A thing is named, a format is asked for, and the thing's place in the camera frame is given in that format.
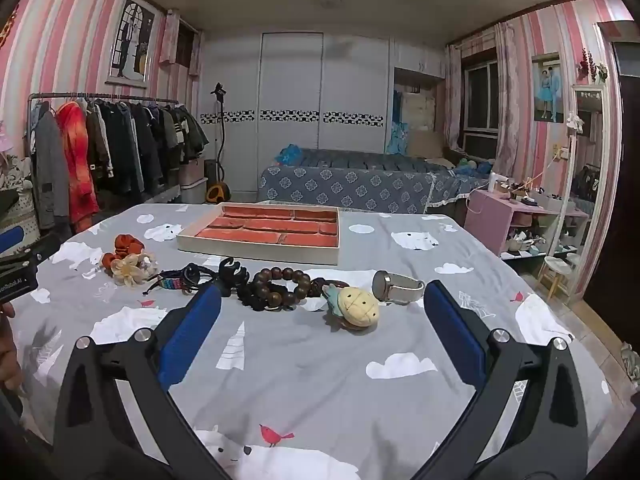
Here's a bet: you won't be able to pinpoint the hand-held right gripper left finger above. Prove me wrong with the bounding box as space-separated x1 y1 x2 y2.
52 284 236 480

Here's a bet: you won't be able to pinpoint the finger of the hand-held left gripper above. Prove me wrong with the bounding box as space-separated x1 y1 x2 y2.
0 226 63 271

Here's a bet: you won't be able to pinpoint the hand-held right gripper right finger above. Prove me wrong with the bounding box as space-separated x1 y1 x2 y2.
415 280 591 480

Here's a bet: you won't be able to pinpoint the rainbow hair claw clip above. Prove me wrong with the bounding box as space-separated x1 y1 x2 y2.
142 268 211 296

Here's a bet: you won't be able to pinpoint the black bead bracelet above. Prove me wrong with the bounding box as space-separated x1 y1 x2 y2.
236 280 266 311

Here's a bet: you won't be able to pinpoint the black hair claw clip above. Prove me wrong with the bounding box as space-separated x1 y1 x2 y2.
218 256 250 297

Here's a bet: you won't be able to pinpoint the wristwatch with beige strap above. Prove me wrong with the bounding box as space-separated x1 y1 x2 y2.
372 270 426 305

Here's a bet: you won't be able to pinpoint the flower hair tie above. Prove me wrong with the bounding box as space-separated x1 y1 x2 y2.
110 253 159 289

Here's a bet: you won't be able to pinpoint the wooden bead bracelet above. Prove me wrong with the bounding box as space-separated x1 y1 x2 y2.
250 267 314 310

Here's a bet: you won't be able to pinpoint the pineapple plush charm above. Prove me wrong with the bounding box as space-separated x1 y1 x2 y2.
321 283 381 332

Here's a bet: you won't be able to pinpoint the shallow tray with red lining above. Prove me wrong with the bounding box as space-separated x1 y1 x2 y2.
176 203 341 266

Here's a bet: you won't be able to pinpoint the orange knit scrunchie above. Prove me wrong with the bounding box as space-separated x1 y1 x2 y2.
114 233 146 257

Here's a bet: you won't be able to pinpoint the person's left hand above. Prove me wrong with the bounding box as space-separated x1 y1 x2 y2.
0 305 24 395

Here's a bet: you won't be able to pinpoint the pink shelf unit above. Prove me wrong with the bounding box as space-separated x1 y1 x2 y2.
463 188 592 262

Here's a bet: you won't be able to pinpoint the white stool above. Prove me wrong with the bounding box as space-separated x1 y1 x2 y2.
537 255 574 297

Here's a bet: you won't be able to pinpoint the grey polar bear bedsheet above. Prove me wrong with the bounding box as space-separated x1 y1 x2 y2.
10 203 622 480

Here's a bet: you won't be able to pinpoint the standing garment steamer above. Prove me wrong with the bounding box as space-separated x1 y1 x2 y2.
205 82 232 204

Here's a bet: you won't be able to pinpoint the plastic storage box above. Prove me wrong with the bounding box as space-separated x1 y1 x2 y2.
178 159 209 205

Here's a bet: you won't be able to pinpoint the row of hanging clothes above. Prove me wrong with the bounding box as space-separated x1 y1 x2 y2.
30 99 211 234

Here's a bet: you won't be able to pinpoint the blue patterned sofa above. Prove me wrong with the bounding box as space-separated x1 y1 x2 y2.
255 147 494 215

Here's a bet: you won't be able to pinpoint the metal clothes rack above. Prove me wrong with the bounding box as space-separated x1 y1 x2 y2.
27 91 181 111

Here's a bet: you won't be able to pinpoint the standing mirror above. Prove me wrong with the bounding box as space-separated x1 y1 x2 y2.
544 84 622 307

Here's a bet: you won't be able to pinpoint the blue bag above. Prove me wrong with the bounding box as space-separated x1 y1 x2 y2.
275 143 304 167

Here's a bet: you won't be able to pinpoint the blue hanging cloth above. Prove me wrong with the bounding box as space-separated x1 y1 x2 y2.
384 89 412 157

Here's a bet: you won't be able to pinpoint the window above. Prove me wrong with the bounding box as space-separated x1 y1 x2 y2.
462 59 501 161

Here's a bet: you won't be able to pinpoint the pink floral curtain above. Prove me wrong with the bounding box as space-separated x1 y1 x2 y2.
494 19 527 177

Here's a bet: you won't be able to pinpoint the white sliding door wardrobe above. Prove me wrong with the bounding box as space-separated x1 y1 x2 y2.
197 30 447 194

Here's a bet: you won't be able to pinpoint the red artificial flowers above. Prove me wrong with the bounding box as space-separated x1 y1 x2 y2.
577 48 609 84

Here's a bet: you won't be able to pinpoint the framed wall poster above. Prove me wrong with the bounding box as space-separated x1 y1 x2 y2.
104 0 156 86

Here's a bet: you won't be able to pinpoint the couple photo wall poster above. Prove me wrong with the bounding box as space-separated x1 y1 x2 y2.
531 52 565 124

